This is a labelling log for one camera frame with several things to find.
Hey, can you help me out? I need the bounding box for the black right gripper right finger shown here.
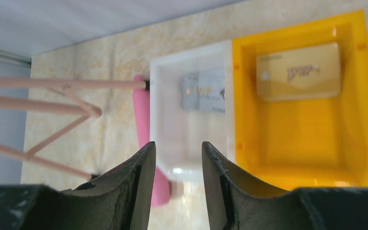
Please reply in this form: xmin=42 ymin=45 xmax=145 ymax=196
xmin=202 ymin=141 xmax=368 ymax=230

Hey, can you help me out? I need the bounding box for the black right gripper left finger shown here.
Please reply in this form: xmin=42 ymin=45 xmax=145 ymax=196
xmin=0 ymin=141 xmax=156 ymax=230

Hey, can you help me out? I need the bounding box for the tan card in yellow bin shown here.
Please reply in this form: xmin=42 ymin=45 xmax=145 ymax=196
xmin=256 ymin=42 xmax=342 ymax=101

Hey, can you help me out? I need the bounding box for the pink music stand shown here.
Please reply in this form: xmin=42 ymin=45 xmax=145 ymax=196
xmin=0 ymin=77 xmax=150 ymax=180

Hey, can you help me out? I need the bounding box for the pink cylindrical tube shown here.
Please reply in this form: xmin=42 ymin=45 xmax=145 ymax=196
xmin=132 ymin=89 xmax=171 ymax=207

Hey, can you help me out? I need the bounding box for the yellow plastic bin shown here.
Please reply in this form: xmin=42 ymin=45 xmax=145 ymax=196
xmin=232 ymin=10 xmax=368 ymax=190

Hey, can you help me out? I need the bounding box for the white plastic bin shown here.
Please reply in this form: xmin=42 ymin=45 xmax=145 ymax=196
xmin=150 ymin=40 xmax=235 ymax=183

